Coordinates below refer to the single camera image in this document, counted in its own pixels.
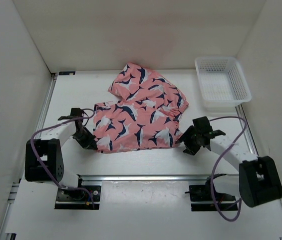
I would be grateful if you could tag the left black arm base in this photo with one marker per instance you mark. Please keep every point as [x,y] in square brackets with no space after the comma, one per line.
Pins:
[80,199]

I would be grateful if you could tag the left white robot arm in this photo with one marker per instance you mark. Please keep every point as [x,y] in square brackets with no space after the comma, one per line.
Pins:
[43,157]

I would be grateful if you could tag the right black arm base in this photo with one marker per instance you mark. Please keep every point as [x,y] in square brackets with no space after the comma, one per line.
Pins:
[201,198]

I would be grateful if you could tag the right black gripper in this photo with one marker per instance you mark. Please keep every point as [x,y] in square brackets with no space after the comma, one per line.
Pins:
[190,149]

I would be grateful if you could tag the aluminium frame rail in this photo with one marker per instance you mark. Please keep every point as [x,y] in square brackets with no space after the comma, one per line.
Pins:
[145,178]

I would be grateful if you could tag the pink shark print shorts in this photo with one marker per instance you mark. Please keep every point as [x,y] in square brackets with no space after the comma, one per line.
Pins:
[145,117]

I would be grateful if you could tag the white perforated plastic basket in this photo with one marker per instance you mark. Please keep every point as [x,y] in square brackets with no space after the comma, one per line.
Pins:
[222,82]

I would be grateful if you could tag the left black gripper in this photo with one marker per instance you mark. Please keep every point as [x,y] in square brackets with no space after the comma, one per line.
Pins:
[87,144]

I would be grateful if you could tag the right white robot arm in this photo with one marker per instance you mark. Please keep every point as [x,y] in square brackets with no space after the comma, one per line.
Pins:
[258,181]

